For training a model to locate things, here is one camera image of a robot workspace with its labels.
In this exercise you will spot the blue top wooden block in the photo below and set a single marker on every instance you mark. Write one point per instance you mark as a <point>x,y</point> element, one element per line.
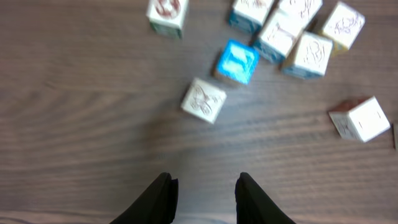
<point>237,63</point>

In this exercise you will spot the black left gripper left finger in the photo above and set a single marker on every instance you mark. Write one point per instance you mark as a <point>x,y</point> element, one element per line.
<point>156,205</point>

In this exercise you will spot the wooden block blue edge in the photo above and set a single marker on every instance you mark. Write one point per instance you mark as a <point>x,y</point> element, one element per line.
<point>302,11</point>

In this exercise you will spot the wooden block green letter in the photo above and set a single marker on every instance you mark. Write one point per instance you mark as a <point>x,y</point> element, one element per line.
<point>203,100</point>

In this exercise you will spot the wooden block green R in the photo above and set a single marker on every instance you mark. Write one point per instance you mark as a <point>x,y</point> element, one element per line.
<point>359,119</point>

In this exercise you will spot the wooden block blue side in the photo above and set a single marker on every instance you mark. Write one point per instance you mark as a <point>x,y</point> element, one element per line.
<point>249,15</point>

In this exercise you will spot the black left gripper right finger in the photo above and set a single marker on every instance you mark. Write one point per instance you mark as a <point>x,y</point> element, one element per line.
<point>254,206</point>

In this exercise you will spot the wooden block tan picture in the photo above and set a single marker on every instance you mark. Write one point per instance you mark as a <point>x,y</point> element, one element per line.
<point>342,26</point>

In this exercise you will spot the wooden block soccer ball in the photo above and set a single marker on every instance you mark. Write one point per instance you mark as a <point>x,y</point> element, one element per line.
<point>167,17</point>

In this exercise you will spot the wooden block blue letter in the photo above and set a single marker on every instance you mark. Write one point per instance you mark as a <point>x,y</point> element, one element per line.
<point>309,58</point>

